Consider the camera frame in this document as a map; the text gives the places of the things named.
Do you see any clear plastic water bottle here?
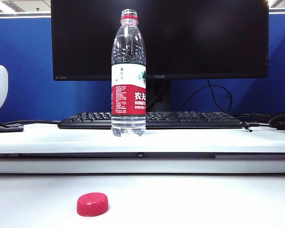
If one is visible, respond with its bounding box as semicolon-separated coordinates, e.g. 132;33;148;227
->
111;9;147;138

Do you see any red bottle cap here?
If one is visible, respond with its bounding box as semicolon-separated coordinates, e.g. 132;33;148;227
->
76;192;109;217

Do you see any black Logitech keyboard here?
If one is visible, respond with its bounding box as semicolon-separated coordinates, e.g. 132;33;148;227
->
57;111;243;130

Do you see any black ASUS monitor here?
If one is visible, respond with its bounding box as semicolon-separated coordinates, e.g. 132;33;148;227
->
50;0;269;112

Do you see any dark grey cloth pad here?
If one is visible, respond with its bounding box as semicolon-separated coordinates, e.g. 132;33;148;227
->
0;118;24;133

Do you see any thin black monitor cable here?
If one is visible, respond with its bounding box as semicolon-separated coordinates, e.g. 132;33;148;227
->
178;79;233;114

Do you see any thin black desk cable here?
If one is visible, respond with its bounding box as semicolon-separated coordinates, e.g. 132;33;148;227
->
4;120;60;126

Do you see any black barrel plug cable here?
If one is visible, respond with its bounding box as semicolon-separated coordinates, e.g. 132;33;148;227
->
241;120;278;133

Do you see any thick black power cord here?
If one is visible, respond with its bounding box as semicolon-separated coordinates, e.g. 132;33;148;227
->
235;110;285;125

